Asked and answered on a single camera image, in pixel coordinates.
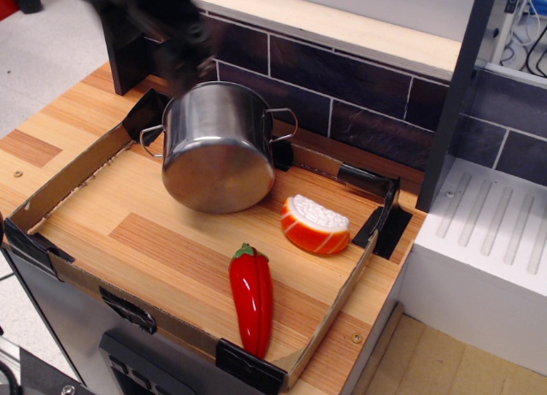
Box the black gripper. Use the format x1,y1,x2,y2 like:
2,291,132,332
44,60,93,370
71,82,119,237
86,0,215,96

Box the stainless steel pot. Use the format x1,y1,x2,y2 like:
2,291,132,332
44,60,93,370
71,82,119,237
139,81,278,214

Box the cardboard fence with black tape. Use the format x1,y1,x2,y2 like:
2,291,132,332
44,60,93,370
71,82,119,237
1,84,424,394

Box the wooden shelf board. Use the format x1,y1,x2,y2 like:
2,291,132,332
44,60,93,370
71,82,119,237
193,0,461,81

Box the toy salmon sushi piece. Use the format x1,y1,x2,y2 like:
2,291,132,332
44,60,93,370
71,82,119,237
280,194,350,255

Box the red toy chili pepper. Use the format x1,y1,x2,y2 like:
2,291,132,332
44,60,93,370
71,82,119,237
229,243,274,358

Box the white dish drainer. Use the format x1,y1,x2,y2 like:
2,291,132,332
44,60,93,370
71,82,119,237
413,156,547,298

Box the dark left vertical post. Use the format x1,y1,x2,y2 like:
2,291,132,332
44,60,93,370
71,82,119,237
92,2,160,95

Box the dark grey vertical post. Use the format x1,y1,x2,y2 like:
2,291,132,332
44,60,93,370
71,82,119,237
416,0,495,212

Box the cables in background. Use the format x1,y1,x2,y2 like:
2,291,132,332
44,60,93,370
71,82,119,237
491,0,547,77

